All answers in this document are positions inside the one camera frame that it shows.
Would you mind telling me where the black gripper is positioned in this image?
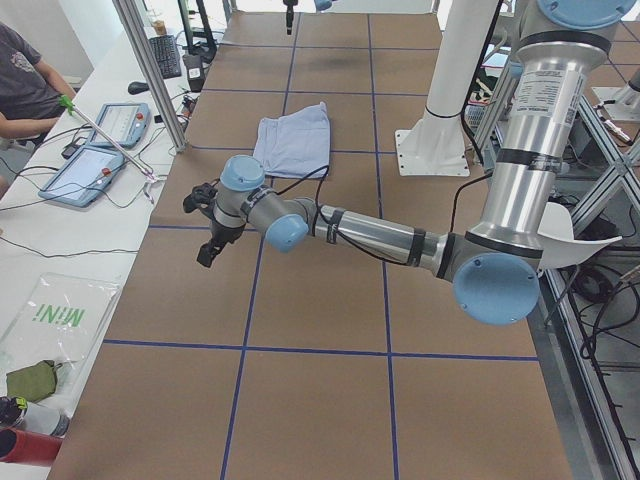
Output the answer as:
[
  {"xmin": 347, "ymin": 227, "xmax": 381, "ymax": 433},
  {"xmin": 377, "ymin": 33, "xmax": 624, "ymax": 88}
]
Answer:
[{"xmin": 196, "ymin": 220, "xmax": 245, "ymax": 268}]

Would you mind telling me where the light blue striped shirt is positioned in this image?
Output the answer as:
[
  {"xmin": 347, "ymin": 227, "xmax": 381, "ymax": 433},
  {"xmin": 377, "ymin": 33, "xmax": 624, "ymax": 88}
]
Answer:
[{"xmin": 253, "ymin": 102, "xmax": 331, "ymax": 178}]

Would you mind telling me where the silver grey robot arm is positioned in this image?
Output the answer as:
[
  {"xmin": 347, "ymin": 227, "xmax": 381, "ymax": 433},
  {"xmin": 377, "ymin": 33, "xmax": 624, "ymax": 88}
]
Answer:
[{"xmin": 183, "ymin": 1, "xmax": 632, "ymax": 325}]

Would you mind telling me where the silver metal rod tool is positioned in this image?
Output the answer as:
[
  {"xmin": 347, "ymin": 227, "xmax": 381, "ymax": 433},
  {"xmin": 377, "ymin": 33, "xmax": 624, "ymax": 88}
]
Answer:
[{"xmin": 58, "ymin": 95, "xmax": 157, "ymax": 178}]

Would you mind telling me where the black keyboard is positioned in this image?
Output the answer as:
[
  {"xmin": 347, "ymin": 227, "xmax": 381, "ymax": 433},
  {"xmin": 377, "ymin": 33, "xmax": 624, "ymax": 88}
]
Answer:
[{"xmin": 148, "ymin": 35, "xmax": 182, "ymax": 79}]

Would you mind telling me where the grey teach pendant red button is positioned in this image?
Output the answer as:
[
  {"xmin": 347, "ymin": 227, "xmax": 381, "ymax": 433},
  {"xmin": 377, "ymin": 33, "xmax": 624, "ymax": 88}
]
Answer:
[{"xmin": 95, "ymin": 103, "xmax": 150, "ymax": 149}]

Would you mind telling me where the clear plastic bag green print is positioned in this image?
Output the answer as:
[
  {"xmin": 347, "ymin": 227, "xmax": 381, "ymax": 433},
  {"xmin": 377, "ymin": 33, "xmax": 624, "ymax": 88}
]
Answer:
[{"xmin": 1, "ymin": 272, "xmax": 121, "ymax": 386}]

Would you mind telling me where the black computer mouse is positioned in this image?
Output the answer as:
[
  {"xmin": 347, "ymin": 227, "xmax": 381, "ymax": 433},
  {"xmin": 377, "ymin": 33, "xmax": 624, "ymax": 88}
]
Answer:
[{"xmin": 127, "ymin": 81, "xmax": 149, "ymax": 95}]

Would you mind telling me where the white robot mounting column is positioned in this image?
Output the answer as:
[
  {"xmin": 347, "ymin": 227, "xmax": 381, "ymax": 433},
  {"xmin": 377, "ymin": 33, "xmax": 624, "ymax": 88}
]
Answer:
[{"xmin": 395, "ymin": 0, "xmax": 501, "ymax": 177}]

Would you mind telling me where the green object at edge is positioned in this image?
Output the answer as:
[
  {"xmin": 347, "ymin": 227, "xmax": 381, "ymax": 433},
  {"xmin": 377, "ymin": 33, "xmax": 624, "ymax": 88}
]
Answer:
[{"xmin": 6, "ymin": 360, "xmax": 60, "ymax": 402}]

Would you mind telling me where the seated person grey shirt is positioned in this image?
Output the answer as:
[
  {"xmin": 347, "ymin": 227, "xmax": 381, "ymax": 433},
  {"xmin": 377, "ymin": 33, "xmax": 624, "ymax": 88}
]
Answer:
[{"xmin": 0, "ymin": 22, "xmax": 77, "ymax": 201}]

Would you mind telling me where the red cylindrical bottle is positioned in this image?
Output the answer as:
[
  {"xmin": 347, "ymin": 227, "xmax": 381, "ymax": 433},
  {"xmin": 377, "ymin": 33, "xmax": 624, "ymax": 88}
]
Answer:
[{"xmin": 1, "ymin": 428, "xmax": 63, "ymax": 467}]

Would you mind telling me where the white plastic shroud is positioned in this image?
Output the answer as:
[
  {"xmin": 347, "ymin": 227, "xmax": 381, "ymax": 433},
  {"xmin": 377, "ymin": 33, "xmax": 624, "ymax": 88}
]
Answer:
[{"xmin": 537, "ymin": 202, "xmax": 622, "ymax": 271}]

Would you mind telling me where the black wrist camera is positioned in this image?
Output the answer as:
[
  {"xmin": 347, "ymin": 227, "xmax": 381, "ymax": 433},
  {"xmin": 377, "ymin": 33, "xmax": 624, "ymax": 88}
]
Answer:
[{"xmin": 182, "ymin": 183, "xmax": 217, "ymax": 219}]

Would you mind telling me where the serrated metal bracket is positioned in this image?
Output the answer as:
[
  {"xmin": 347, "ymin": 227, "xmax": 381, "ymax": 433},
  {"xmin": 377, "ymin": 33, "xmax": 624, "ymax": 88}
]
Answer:
[{"xmin": 142, "ymin": 177, "xmax": 159, "ymax": 205}]

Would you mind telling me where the black braided left cable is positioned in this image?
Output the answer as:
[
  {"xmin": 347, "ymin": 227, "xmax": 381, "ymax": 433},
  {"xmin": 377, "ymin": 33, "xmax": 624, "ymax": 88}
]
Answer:
[{"xmin": 269, "ymin": 162, "xmax": 421, "ymax": 264}]

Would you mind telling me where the grey aluminium frame post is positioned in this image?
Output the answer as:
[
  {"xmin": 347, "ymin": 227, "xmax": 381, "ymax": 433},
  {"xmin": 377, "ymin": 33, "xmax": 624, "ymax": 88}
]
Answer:
[{"xmin": 112, "ymin": 0, "xmax": 187, "ymax": 153}]

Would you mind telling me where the black thin cable on table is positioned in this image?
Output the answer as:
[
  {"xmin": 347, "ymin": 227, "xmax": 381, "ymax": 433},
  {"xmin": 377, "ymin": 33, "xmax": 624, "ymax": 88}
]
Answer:
[{"xmin": 0, "ymin": 114, "xmax": 166, "ymax": 259}]

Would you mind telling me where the grey bottle with strap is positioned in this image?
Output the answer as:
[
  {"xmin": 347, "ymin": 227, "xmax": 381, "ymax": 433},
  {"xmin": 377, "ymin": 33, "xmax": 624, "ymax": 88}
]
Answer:
[{"xmin": 1, "ymin": 396, "xmax": 70, "ymax": 437}]

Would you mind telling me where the aluminium frame truss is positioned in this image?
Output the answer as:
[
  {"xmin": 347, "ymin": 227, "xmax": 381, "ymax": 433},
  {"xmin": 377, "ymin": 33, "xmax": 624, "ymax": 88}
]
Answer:
[{"xmin": 469, "ymin": 29, "xmax": 640, "ymax": 480}]

